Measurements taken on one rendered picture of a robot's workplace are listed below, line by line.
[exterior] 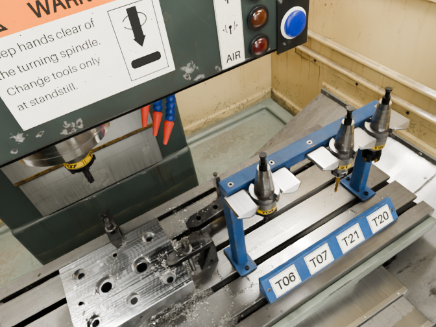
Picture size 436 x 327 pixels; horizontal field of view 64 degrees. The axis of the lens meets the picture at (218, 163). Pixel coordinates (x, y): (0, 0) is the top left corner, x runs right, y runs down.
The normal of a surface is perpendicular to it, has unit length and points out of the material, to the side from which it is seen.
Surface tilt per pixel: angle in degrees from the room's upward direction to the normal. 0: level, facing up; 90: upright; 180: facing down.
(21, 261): 0
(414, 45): 90
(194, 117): 90
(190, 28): 90
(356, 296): 7
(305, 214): 0
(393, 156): 24
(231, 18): 90
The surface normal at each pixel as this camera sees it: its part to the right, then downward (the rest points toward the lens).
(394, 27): -0.86, 0.44
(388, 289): -0.01, -0.74
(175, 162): 0.50, 0.58
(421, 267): -0.46, -0.46
